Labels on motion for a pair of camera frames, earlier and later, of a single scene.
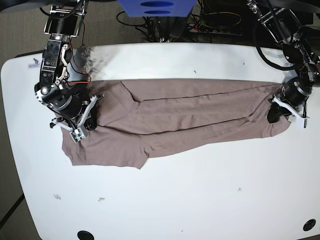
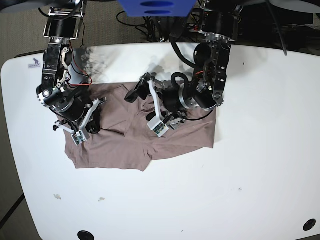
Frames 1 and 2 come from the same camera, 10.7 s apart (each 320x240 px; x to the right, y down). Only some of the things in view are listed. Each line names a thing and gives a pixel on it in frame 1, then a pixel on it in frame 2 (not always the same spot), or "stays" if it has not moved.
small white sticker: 36,64 stays
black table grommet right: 309,224 stays
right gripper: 294,98 to 169,108
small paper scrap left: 57,196 stays
